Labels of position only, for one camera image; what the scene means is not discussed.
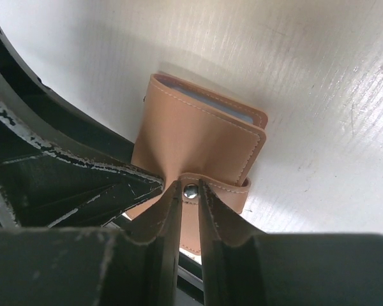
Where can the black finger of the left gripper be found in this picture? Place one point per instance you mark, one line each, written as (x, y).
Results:
(58, 166)

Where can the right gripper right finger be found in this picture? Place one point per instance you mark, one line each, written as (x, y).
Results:
(242, 265)

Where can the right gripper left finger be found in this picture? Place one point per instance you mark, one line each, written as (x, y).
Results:
(95, 266)

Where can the brown leather card holder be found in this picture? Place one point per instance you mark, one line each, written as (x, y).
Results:
(190, 133)

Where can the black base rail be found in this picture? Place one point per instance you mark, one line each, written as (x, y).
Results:
(190, 288)

